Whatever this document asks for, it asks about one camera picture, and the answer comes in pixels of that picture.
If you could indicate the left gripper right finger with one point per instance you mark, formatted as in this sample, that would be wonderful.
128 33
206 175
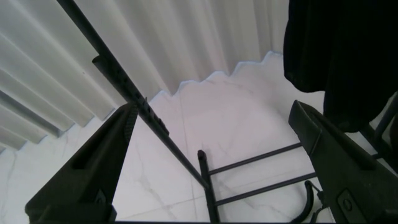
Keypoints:
367 193

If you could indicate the black clothes rack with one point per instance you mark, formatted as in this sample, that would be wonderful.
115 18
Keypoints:
124 84

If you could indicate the white curtain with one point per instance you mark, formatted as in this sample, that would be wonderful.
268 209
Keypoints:
186 37

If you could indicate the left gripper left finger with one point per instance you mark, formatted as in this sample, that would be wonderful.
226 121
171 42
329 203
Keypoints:
77 193

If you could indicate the black garment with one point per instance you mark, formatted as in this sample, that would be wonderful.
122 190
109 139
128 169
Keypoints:
342 46

